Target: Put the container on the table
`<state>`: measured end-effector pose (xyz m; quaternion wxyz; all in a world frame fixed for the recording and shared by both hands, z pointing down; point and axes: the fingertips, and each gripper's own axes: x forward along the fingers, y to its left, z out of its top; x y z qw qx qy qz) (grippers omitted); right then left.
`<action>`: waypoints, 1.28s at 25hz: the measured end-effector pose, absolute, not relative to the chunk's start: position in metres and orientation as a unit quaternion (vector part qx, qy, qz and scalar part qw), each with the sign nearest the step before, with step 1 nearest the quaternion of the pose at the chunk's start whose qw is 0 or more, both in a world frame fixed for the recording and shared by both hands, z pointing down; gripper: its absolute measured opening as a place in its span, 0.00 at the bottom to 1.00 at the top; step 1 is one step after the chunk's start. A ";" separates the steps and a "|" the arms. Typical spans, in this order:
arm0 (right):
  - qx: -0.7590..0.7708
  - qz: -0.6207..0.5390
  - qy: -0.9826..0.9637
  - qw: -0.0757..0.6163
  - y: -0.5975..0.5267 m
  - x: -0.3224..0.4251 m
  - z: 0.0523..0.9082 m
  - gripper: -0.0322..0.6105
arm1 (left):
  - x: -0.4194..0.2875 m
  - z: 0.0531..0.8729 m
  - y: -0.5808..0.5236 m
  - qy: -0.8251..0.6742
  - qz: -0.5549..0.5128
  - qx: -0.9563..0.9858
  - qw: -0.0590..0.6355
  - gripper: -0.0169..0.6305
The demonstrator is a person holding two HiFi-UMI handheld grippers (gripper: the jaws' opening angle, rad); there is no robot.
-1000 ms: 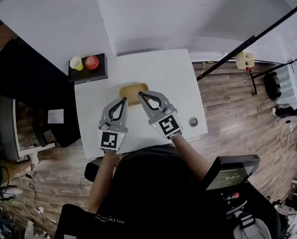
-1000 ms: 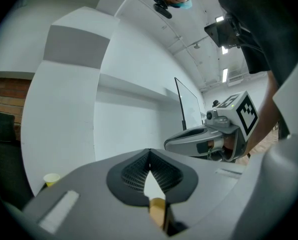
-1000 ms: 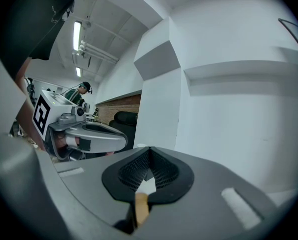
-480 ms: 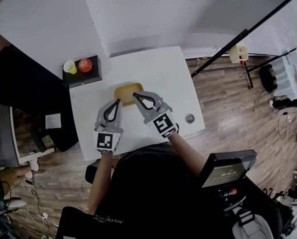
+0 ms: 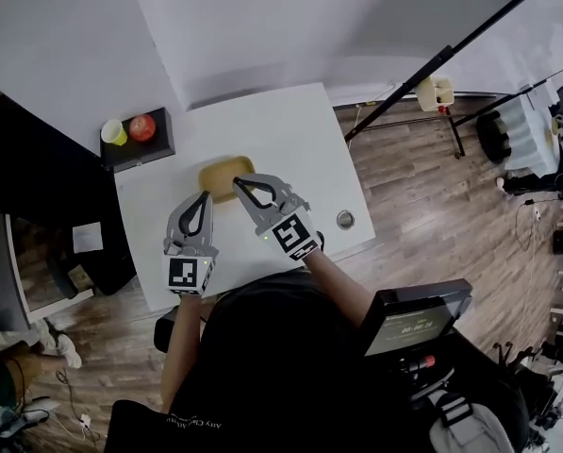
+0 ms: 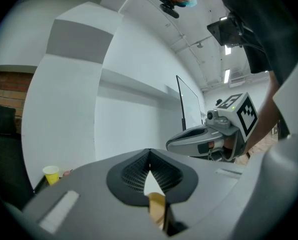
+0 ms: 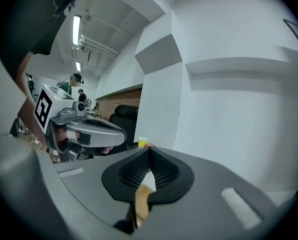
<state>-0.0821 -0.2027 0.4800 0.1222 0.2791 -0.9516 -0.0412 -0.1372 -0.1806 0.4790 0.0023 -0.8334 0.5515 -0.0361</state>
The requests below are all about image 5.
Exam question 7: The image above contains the red apple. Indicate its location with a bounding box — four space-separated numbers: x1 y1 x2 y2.
127 113 157 143

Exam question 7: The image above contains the person's right forearm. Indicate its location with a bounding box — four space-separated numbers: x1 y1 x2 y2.
304 249 374 330

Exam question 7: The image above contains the black tray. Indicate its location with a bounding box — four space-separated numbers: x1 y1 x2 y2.
98 106 177 175

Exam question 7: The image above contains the black screen device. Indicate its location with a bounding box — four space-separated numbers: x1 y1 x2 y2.
362 277 473 396

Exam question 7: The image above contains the yellow plastic tray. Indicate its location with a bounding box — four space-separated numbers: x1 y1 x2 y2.
196 155 257 205

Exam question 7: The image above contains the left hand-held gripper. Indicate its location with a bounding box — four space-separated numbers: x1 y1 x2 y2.
161 190 221 298

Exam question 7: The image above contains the black padded seat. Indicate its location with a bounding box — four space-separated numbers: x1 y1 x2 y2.
154 308 179 354

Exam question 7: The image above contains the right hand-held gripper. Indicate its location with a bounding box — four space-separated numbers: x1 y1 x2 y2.
232 173 325 261

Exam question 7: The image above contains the person's left forearm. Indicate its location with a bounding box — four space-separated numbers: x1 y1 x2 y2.
159 294 203 412

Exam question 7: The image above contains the black round stool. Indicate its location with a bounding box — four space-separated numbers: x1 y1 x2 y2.
475 110 514 165

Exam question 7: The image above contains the black metal stand frame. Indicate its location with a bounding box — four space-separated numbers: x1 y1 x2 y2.
342 0 563 160

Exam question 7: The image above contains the person's black shirt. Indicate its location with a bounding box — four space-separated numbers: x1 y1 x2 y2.
106 271 530 453

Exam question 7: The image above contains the yellow paper cup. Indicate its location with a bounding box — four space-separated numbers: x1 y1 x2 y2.
100 118 129 148

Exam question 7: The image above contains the white plastic bin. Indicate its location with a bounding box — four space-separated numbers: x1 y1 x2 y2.
413 75 455 112

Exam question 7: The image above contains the white paper sheet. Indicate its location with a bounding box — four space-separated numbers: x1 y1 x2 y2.
71 220 105 255

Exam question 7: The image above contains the black office chair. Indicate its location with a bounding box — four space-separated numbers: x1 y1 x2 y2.
0 82 139 302

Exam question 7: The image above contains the white tablecloth table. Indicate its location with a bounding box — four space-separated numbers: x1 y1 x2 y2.
499 93 563 179

